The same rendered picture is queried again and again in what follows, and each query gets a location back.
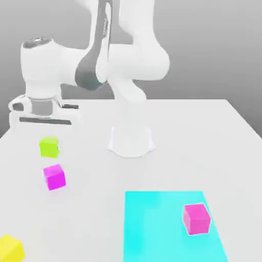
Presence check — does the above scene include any small yellow cube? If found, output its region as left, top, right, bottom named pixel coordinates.
left=0, top=234, right=26, bottom=262

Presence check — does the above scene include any small pink cube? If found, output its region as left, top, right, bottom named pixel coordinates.
left=182, top=203, right=211, bottom=236

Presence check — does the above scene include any large cyan box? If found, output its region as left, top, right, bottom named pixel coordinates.
left=123, top=190, right=229, bottom=262

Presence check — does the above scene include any small lime green cube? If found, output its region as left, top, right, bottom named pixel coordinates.
left=39, top=136, right=61, bottom=159

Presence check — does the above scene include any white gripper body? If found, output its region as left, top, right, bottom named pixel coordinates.
left=9, top=112, right=81, bottom=132

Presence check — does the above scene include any small magenta cube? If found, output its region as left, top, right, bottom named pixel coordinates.
left=42, top=163, right=67, bottom=191

